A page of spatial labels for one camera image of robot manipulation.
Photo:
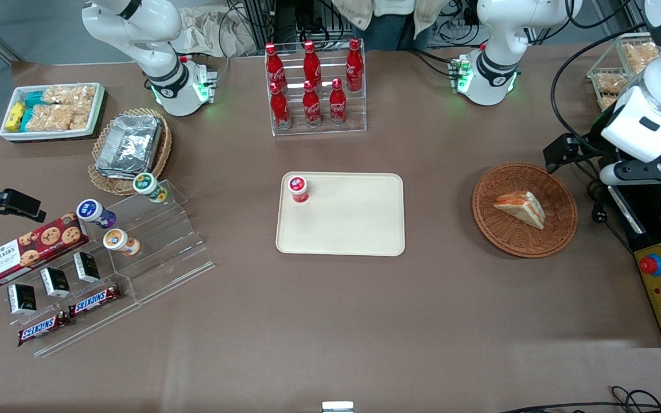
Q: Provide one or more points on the green lid yogurt bottle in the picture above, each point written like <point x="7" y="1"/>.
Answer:
<point x="150" y="186"/>

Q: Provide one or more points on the black metal frame rack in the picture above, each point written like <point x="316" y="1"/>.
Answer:
<point x="284" y="20"/>

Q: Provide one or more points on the orange lid yogurt bottle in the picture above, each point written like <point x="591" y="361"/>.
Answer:
<point x="119" y="241"/>

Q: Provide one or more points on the white rectangular snack bin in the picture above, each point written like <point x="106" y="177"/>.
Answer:
<point x="49" y="135"/>

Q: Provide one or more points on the small black white box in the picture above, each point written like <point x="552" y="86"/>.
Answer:
<point x="55" y="282"/>
<point x="86" y="267"/>
<point x="22" y="298"/>

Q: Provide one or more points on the clear acrylic stepped stand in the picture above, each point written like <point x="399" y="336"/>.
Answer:
<point x="164" y="258"/>

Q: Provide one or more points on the red Walkers cookie box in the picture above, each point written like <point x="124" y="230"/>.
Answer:
<point x="32" y="249"/>

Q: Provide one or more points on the triangle sandwich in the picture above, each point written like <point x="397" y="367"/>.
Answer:
<point x="523" y="209"/>

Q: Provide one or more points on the Snickers chocolate bar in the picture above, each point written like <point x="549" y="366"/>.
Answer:
<point x="43" y="328"/>
<point x="94" y="300"/>

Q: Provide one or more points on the red cola bottle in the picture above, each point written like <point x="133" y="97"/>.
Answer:
<point x="276" y="69"/>
<point x="280" y="109"/>
<point x="311" y="66"/>
<point x="337" y="103"/>
<point x="354" y="66"/>
<point x="311" y="106"/>

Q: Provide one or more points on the clear rice cracker bag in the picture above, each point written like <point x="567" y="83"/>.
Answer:
<point x="69" y="94"/>
<point x="55" y="117"/>

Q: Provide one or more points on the yellow snack packet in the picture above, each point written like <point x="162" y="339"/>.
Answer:
<point x="15" y="116"/>

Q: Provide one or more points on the clear acrylic bottle rack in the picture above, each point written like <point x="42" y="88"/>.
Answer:
<point x="319" y="129"/>

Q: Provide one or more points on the blue lid yogurt bottle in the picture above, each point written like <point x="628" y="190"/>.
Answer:
<point x="94" y="213"/>

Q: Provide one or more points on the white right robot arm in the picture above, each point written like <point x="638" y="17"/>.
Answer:
<point x="152" y="46"/>

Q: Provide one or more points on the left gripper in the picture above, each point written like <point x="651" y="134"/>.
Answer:
<point x="590" y="143"/>

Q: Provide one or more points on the beige plastic tray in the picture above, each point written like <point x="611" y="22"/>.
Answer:
<point x="353" y="218"/>

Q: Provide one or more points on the oval light wicker basket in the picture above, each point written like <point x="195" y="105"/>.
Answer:
<point x="104" y="183"/>

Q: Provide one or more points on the black equipment base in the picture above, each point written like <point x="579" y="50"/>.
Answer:
<point x="646" y="223"/>

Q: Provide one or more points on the crumpled beige cloth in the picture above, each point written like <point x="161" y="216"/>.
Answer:
<point x="216" y="34"/>

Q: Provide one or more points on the stack of foil trays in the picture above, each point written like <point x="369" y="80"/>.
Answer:
<point x="129" y="146"/>

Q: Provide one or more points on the teal snack packet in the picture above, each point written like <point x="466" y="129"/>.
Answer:
<point x="32" y="100"/>

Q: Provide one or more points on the round brown wicker basket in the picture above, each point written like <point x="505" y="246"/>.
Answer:
<point x="514" y="241"/>

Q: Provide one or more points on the red lid yogurt bottle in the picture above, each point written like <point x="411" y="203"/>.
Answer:
<point x="298" y="189"/>

